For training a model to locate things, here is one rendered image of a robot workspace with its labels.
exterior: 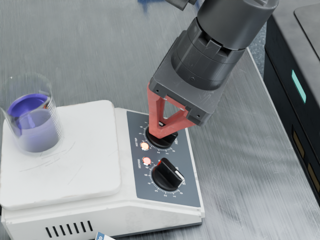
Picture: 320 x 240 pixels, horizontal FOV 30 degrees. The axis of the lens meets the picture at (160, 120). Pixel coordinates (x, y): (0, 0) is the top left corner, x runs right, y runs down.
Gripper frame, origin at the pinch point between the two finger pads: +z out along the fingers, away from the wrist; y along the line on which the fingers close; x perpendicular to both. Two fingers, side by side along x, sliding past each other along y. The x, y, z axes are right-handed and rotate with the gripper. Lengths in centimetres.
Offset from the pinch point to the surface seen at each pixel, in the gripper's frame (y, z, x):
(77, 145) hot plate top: 6.7, 1.9, -6.3
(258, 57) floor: -113, 53, 20
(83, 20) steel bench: -22.3, 9.5, -16.7
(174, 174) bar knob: 5.5, -0.5, 3.6
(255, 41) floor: -119, 53, 17
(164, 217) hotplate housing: 8.2, 2.8, 5.0
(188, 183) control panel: 3.7, 1.3, 5.6
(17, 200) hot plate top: 14.1, 4.9, -8.3
